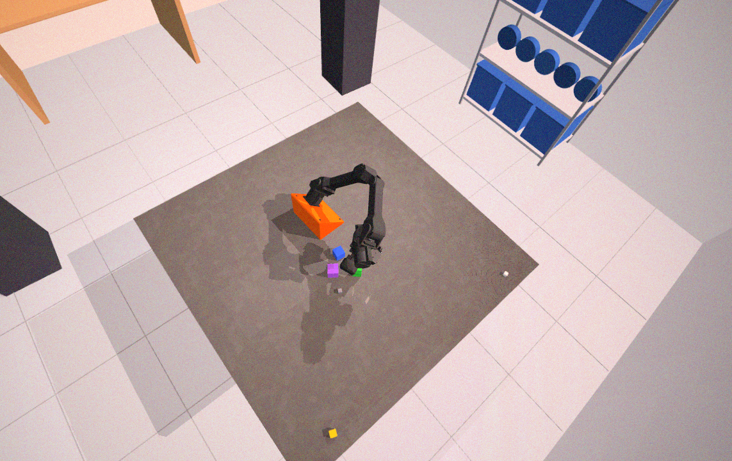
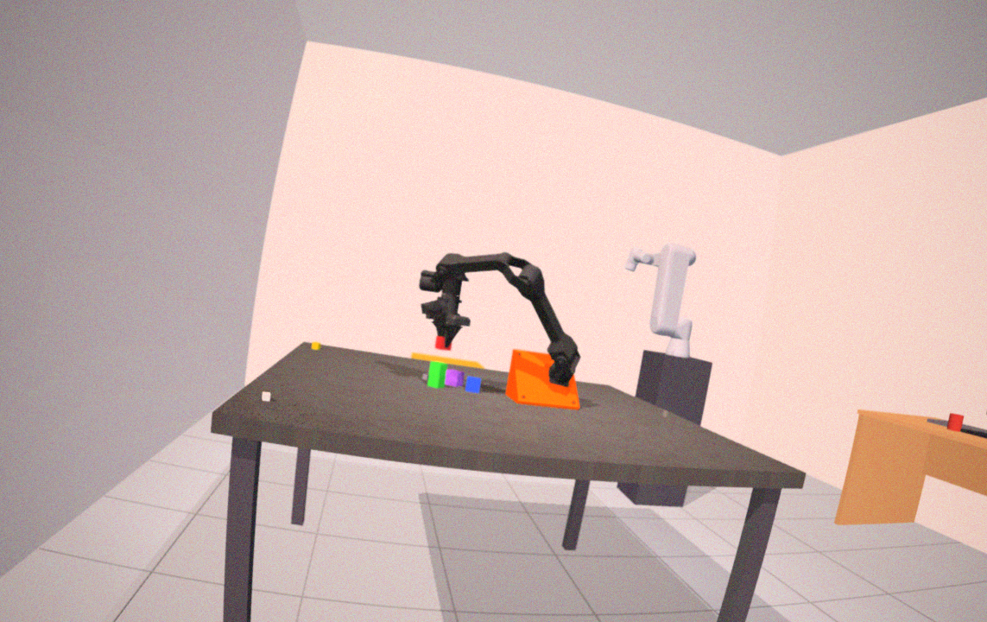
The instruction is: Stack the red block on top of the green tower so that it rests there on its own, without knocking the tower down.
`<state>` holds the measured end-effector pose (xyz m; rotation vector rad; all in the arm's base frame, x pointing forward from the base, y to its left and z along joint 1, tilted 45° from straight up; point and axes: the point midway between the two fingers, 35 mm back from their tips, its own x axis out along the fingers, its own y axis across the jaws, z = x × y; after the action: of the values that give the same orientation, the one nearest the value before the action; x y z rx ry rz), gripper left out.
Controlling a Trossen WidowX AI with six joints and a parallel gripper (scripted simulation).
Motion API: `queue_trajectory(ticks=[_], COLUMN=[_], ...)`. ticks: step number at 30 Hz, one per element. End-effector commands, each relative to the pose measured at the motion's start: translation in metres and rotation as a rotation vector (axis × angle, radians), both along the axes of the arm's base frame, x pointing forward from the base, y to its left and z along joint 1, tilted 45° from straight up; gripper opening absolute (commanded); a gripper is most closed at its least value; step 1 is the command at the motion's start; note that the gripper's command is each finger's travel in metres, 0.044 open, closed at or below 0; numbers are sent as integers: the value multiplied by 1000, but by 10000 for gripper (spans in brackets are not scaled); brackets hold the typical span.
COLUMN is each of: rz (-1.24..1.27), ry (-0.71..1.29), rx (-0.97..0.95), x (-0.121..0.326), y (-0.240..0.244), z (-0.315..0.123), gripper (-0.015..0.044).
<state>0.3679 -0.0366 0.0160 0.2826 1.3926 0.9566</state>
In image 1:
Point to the blue block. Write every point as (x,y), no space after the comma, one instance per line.
(338,253)

